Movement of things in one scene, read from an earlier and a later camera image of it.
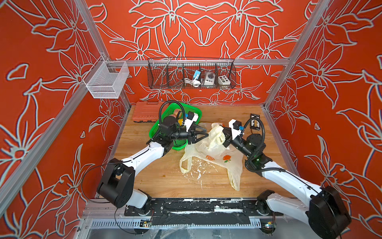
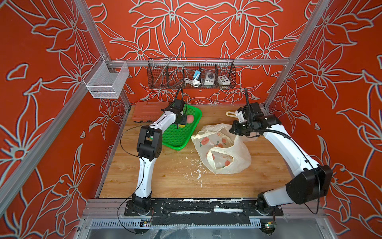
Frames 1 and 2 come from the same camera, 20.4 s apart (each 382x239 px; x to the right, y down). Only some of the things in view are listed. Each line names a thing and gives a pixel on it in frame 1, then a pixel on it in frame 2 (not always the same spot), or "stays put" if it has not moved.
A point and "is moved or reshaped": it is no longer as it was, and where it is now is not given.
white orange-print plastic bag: (212, 148) is moved or reshaped
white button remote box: (222, 79) stays put
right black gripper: (229, 136) → (234, 128)
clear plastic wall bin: (105, 79) stays put
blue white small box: (196, 74) stays put
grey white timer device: (209, 78) stays put
